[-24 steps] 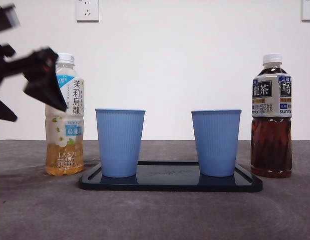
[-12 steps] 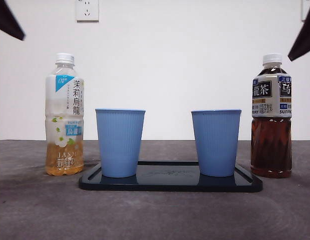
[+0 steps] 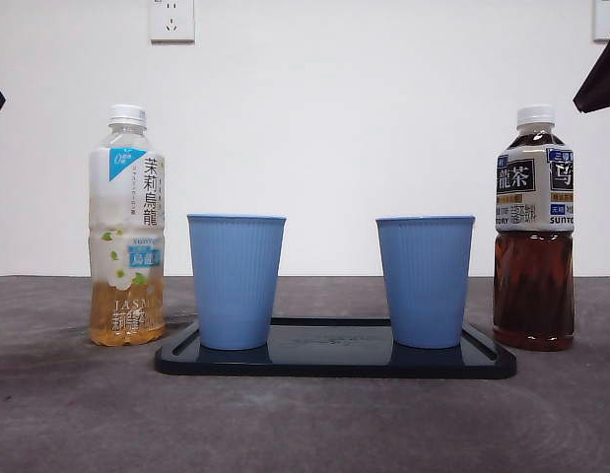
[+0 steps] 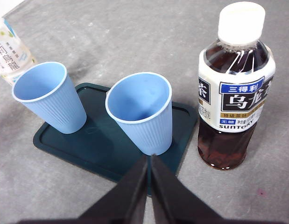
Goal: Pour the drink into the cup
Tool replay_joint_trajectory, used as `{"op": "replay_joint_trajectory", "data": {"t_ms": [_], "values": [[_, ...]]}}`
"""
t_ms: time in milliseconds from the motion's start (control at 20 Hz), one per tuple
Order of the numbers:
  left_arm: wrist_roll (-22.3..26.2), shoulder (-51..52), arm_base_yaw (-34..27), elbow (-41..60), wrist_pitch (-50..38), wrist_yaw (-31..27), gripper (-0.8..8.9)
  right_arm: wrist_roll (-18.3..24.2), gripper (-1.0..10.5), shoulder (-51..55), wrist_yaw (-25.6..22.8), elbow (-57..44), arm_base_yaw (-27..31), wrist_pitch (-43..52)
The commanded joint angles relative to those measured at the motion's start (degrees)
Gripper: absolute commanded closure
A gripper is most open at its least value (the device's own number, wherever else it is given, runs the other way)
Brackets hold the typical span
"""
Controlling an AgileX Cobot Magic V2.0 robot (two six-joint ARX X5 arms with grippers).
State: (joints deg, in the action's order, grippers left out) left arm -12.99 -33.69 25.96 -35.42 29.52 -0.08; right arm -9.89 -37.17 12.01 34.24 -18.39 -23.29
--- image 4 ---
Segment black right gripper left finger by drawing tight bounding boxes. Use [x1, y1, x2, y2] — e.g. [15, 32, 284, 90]
[17, 154, 149, 224]

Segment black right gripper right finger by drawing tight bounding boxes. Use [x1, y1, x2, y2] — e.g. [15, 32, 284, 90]
[150, 154, 289, 224]

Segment dark oolong tea bottle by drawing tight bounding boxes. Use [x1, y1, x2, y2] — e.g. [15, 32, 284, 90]
[197, 1, 277, 171]

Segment pale jasmine tea bottle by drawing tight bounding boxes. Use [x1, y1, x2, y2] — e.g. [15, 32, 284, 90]
[0, 17, 38, 87]

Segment blue ribbed plastic cup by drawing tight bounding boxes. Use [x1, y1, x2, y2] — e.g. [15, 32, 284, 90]
[105, 71, 173, 156]
[11, 61, 88, 135]

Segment dark teal rectangular tray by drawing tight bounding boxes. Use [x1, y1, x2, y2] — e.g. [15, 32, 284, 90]
[33, 82, 198, 199]

